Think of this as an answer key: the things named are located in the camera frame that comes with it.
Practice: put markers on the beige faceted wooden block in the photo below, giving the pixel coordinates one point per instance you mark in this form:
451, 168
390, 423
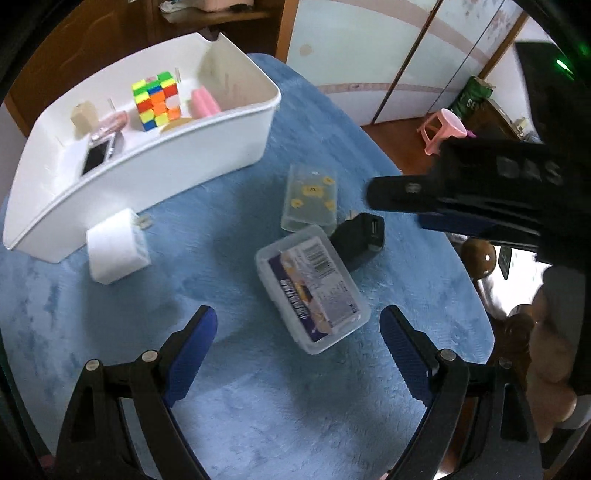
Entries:
84, 119

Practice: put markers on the gold round compact mirror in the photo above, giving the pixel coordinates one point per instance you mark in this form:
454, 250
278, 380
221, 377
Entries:
176, 123

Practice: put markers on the green snack bag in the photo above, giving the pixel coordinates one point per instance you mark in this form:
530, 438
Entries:
474, 93

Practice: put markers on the wooden corner shelf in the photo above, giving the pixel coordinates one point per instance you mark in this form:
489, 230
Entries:
254, 26

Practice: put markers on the white power adapter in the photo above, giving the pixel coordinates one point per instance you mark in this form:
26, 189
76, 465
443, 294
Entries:
116, 248

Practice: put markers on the clear case yellow stickers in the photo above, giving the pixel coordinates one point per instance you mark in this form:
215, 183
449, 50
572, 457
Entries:
311, 198

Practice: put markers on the clear box with label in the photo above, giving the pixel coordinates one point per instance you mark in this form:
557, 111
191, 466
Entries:
311, 287

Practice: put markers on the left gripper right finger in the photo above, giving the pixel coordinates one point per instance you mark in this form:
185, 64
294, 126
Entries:
429, 373

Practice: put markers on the black power adapter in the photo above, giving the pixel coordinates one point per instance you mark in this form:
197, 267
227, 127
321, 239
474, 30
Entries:
359, 240

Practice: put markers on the pink plastic stool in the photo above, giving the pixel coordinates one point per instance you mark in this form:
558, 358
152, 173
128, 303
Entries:
440, 126

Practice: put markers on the person's right hand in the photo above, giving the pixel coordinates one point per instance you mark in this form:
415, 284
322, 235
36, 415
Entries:
551, 330

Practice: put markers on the white plastic storage bin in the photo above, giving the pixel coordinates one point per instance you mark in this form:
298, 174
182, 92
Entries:
51, 205

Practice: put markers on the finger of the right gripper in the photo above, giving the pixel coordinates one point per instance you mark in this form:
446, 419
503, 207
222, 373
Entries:
409, 194
494, 226

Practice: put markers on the brown wooden door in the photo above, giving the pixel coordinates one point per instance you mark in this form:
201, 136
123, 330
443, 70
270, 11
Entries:
94, 35

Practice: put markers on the white handheld game console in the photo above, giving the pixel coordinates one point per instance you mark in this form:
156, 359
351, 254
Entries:
102, 151

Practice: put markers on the pink hair roller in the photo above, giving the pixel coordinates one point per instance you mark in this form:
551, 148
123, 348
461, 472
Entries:
203, 104

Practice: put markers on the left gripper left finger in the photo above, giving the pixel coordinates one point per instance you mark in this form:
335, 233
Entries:
169, 371

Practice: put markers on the pink round face toy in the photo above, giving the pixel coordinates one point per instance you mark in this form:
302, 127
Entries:
113, 123

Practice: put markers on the colourful rubik's cube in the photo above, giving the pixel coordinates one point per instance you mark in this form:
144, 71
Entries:
157, 101

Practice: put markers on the blue fuzzy table cloth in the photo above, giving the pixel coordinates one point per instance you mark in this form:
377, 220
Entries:
260, 408

